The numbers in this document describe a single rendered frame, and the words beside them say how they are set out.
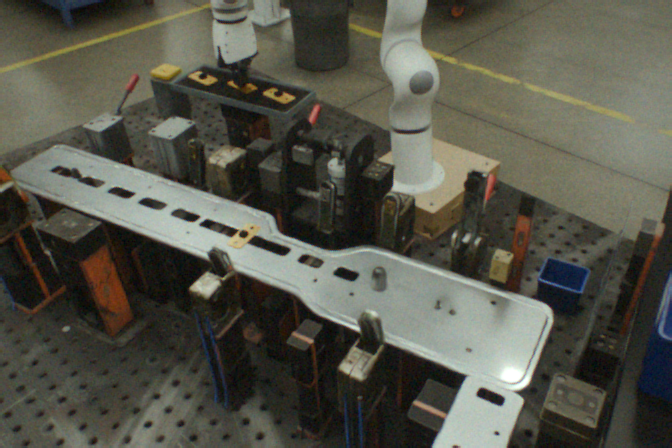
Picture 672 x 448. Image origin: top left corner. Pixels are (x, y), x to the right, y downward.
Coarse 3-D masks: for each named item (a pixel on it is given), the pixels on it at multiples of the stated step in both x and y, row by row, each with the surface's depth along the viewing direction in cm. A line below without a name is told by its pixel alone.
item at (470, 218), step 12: (468, 180) 113; (480, 180) 116; (468, 192) 117; (480, 192) 116; (468, 204) 119; (480, 204) 117; (468, 216) 121; (480, 216) 120; (468, 228) 122; (456, 240) 123
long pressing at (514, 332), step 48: (48, 192) 153; (96, 192) 152; (144, 192) 152; (192, 192) 151; (192, 240) 136; (288, 240) 135; (288, 288) 124; (336, 288) 123; (432, 288) 122; (480, 288) 121; (432, 336) 112; (480, 336) 112; (528, 336) 112; (528, 384) 104
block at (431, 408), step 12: (432, 384) 107; (420, 396) 105; (432, 396) 105; (444, 396) 105; (420, 408) 103; (432, 408) 103; (444, 408) 103; (408, 420) 102; (420, 420) 101; (432, 420) 101; (408, 432) 104; (420, 432) 102; (432, 432) 100; (408, 444) 106; (420, 444) 104; (432, 444) 102
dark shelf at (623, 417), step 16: (656, 256) 123; (656, 272) 119; (656, 288) 116; (640, 304) 113; (656, 304) 113; (640, 320) 110; (640, 336) 107; (624, 352) 108; (640, 352) 104; (624, 368) 102; (640, 368) 102; (624, 384) 100; (624, 400) 97; (640, 400) 97; (656, 400) 97; (608, 416) 96; (624, 416) 95; (640, 416) 95; (656, 416) 95; (608, 432) 93; (624, 432) 93; (640, 432) 93; (656, 432) 93
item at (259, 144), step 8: (256, 144) 149; (264, 144) 149; (272, 144) 149; (248, 152) 149; (256, 152) 148; (264, 152) 147; (272, 152) 150; (256, 160) 149; (256, 168) 152; (256, 176) 153; (256, 184) 155; (256, 192) 157; (264, 208) 159
